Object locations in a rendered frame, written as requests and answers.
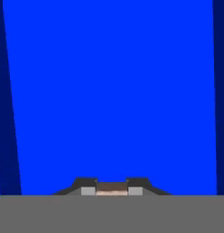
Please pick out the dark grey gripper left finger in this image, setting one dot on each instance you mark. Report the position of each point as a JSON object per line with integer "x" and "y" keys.
{"x": 85, "y": 184}

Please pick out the blue cupboard door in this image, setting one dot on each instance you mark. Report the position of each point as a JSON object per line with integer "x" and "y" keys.
{"x": 114, "y": 91}

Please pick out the brown dessert piece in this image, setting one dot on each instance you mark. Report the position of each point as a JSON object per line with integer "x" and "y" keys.
{"x": 112, "y": 188}

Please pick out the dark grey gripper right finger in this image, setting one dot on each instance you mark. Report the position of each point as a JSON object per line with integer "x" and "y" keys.
{"x": 138, "y": 184}

